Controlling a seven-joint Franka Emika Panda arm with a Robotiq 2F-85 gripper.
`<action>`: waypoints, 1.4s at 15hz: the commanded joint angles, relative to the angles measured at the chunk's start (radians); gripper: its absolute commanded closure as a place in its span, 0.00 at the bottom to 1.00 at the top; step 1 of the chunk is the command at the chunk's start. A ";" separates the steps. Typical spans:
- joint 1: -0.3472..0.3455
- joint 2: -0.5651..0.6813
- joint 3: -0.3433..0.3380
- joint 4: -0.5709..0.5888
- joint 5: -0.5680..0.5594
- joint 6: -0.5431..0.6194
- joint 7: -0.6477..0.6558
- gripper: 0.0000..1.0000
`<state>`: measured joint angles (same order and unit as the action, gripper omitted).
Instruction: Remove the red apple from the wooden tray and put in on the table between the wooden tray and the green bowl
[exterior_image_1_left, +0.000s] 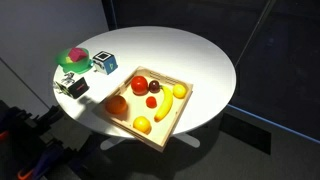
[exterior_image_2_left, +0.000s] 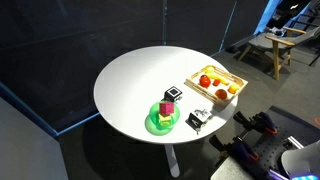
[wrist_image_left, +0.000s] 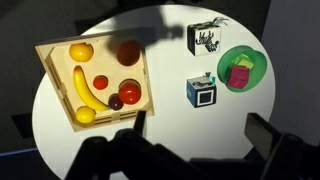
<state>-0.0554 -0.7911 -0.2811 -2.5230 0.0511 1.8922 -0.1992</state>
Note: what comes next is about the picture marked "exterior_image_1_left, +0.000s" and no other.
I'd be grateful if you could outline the red apple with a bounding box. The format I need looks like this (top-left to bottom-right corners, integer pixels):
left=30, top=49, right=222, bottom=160
left=130, top=75, right=149, bottom=96

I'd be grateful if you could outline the light wooden tray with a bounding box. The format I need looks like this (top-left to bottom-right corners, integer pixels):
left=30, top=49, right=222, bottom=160
left=92, top=65, right=194, bottom=153

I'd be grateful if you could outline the green plastic bowl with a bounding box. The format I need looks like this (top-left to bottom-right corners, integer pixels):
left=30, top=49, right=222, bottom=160
left=55, top=47, right=94, bottom=75

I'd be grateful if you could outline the dark purple plum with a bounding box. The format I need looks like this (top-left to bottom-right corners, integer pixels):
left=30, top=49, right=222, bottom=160
left=148, top=80, right=161, bottom=94

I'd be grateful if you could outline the yellow banana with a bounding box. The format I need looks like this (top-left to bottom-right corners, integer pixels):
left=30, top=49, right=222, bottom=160
left=153, top=85, right=175, bottom=123

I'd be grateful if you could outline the small red strawberry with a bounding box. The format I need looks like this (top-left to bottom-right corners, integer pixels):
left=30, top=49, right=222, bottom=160
left=145, top=96, right=158, bottom=109

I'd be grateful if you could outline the small yellow lemon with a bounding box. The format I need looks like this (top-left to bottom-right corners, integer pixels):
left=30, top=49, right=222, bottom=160
left=172, top=83, right=188, bottom=100

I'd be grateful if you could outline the round yellow fruit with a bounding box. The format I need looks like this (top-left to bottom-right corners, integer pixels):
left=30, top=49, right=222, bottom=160
left=132, top=115, right=152, bottom=135

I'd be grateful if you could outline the orange fruit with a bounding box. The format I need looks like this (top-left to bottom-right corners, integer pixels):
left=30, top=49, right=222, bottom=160
left=105, top=95, right=129, bottom=116

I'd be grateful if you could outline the white table base foot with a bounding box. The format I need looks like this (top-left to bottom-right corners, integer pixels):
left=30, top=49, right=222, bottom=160
left=173, top=132, right=201, bottom=149
left=99, top=136, right=127, bottom=151

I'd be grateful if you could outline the blue cube with square print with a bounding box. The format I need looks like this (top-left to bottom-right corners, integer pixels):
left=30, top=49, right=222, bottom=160
left=92, top=50, right=119, bottom=76

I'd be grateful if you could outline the cube with zebra print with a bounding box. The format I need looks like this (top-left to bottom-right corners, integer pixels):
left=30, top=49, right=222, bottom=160
left=52, top=72, right=90, bottom=100

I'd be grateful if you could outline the pink block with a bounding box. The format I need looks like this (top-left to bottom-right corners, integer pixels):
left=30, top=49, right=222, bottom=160
left=67, top=47, right=89, bottom=63

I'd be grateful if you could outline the black equipment rack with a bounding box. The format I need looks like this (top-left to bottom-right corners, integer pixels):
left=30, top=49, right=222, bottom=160
left=0, top=99, right=101, bottom=180

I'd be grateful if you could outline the orange and blue clamp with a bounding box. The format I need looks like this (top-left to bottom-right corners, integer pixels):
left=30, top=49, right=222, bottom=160
left=17, top=146, right=65, bottom=180

